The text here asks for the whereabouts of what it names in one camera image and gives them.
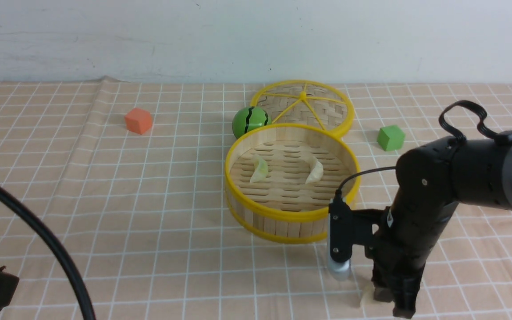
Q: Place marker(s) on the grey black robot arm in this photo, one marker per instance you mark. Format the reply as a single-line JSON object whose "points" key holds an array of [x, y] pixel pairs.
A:
{"points": [[433, 180]]}

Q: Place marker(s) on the orange cube block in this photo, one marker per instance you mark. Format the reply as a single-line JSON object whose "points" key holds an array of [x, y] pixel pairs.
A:
{"points": [[138, 121]]}

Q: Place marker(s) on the green cube block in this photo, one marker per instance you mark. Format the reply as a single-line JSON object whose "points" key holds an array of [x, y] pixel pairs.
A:
{"points": [[391, 138]]}

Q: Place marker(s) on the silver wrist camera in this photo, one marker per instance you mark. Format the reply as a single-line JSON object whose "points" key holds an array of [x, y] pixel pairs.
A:
{"points": [[339, 271]]}

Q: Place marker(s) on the beige checkered tablecloth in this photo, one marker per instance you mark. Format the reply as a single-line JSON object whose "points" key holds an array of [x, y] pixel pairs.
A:
{"points": [[145, 220]]}

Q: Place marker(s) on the white dumpling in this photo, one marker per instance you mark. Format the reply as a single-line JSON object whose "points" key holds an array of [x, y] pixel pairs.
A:
{"points": [[316, 170], [368, 296]]}

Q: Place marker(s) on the light green dumpling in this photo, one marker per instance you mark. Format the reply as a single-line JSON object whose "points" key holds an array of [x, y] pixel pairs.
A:
{"points": [[260, 169]]}

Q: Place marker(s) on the bamboo steamer lid yellow rim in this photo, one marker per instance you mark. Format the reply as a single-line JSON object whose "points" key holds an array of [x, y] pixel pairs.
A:
{"points": [[307, 102]]}

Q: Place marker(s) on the green watermelon toy ball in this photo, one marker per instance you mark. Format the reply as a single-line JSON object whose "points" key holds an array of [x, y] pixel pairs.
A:
{"points": [[248, 119]]}

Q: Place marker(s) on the bamboo steamer tray yellow rim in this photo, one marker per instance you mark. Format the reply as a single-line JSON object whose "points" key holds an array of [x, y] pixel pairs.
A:
{"points": [[282, 208]]}

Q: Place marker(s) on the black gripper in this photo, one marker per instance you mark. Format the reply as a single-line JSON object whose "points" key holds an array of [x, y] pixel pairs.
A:
{"points": [[394, 274]]}

